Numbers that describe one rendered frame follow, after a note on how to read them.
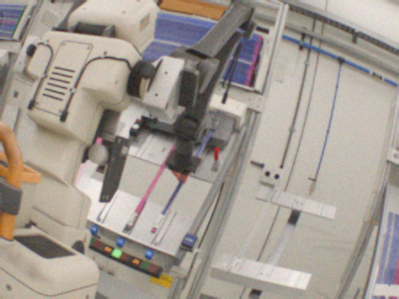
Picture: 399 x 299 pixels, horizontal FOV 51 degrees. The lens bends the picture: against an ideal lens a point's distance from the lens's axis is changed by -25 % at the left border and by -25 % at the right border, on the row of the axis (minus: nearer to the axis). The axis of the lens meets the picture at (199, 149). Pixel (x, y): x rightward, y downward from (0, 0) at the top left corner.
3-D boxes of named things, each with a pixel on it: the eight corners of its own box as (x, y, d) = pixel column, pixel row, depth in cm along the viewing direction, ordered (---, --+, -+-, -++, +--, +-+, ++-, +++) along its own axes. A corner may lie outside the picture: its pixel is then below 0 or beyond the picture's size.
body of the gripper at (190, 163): (172, 153, 178) (173, 136, 173) (202, 162, 176) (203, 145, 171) (164, 166, 174) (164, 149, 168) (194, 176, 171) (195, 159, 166)
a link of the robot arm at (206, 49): (234, -11, 143) (264, 2, 142) (225, 16, 154) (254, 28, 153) (164, 60, 116) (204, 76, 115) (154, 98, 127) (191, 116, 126)
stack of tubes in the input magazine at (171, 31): (248, 86, 213) (263, 34, 214) (135, 58, 224) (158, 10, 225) (251, 92, 226) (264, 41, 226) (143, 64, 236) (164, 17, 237)
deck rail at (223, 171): (179, 267, 171) (179, 258, 166) (174, 265, 171) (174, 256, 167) (245, 135, 219) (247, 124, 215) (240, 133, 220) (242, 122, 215)
